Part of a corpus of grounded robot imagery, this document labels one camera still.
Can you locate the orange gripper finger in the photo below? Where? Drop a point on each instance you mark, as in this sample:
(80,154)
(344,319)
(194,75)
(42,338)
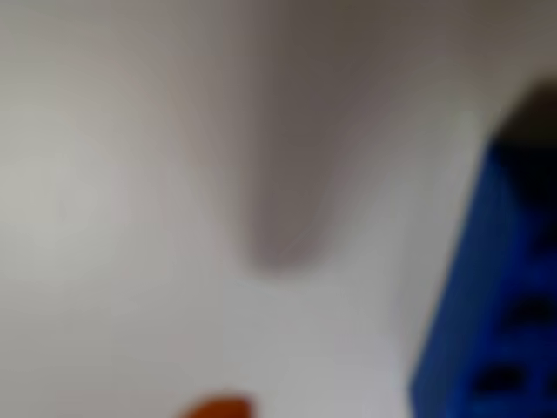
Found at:
(215,408)

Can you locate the small blue block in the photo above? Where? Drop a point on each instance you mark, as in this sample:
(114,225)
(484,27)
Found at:
(487,283)

